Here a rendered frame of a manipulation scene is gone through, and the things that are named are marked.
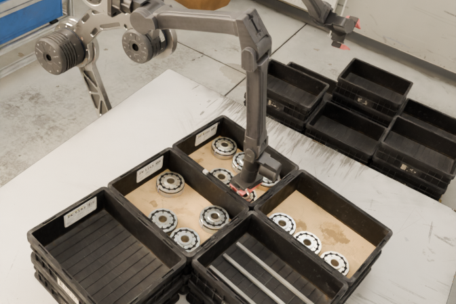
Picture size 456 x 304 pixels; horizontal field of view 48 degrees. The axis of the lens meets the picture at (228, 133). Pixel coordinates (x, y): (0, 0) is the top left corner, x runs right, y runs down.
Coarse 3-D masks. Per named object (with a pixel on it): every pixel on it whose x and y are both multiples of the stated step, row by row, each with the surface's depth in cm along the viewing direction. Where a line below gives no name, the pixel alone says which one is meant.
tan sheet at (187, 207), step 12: (132, 192) 183; (144, 192) 184; (156, 192) 185; (192, 192) 188; (144, 204) 180; (156, 204) 181; (168, 204) 182; (180, 204) 182; (192, 204) 183; (204, 204) 184; (180, 216) 178; (192, 216) 179; (192, 228) 175; (204, 240) 172
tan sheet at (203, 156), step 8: (208, 144) 208; (200, 152) 204; (208, 152) 205; (200, 160) 201; (208, 160) 201; (216, 160) 202; (224, 160) 203; (208, 168) 198; (256, 192) 192; (264, 192) 193
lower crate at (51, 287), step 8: (40, 272) 162; (40, 280) 165; (48, 280) 156; (48, 288) 163; (56, 288) 154; (176, 288) 160; (56, 296) 162; (64, 296) 152; (168, 296) 158; (176, 296) 167
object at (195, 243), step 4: (180, 228) 171; (184, 228) 171; (188, 228) 171; (172, 232) 169; (176, 232) 169; (180, 232) 169; (184, 232) 170; (188, 232) 170; (192, 232) 171; (196, 232) 170; (172, 236) 168; (176, 236) 168; (192, 236) 169; (196, 236) 170; (176, 240) 167; (196, 240) 168; (192, 244) 167; (196, 244) 167; (184, 248) 165; (188, 248) 165; (192, 248) 165
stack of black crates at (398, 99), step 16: (352, 64) 324; (368, 64) 321; (352, 80) 324; (368, 80) 327; (384, 80) 321; (400, 80) 315; (336, 96) 312; (352, 96) 307; (368, 96) 301; (384, 96) 315; (400, 96) 318; (368, 112) 307; (384, 112) 301
